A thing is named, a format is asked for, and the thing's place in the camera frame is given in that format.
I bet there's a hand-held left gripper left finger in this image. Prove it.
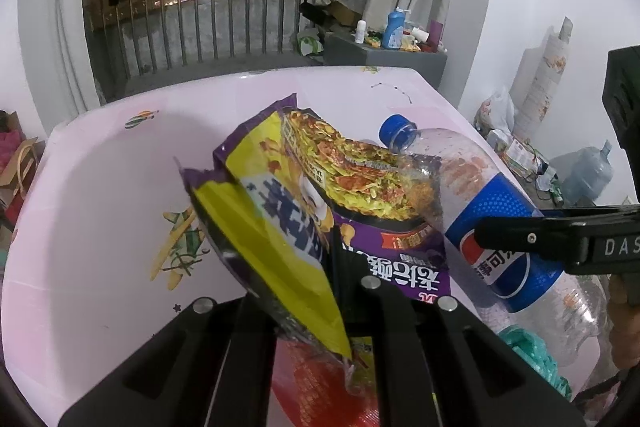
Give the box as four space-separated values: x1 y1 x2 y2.
57 297 278 427

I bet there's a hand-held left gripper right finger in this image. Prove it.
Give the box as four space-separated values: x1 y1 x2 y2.
332 227 586 427

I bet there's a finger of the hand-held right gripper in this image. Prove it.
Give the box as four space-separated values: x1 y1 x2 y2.
474 205 592 275

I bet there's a clear plastic bottle blue label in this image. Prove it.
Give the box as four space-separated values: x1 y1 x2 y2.
378 114 616 368

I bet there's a purple yellow snack bag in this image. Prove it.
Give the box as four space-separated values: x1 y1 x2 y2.
175 93 453 400

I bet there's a person's right hand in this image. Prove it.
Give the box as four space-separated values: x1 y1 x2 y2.
607 276 640 370

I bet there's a blue water jug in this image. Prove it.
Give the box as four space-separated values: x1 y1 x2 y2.
561 140 614 202

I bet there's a red snack packet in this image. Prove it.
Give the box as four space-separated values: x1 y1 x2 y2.
272 337 381 427

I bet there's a pile of leaflets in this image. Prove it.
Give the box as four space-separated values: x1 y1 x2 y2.
487 129 563 202

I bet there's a printed paper roll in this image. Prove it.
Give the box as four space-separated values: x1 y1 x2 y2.
515 17 573 140

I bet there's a teal mesh bag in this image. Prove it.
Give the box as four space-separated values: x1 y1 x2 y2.
497 324 573 400

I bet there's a white plastic bag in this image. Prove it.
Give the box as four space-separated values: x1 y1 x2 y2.
474 87 516 135

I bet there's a pile of snack packets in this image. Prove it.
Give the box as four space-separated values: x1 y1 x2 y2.
367 26 432 54

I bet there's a grey cabinet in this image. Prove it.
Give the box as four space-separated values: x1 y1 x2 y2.
324 32 447 90

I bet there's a blue detergent bottle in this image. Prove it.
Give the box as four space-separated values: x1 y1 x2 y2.
381 8 406 50

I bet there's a green white bag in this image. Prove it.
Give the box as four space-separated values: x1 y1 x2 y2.
296 29 326 58

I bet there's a brown paper bag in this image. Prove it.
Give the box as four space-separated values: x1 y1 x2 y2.
0 109 47 228

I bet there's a metal balcony railing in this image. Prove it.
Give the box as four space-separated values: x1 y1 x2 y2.
82 0 366 82

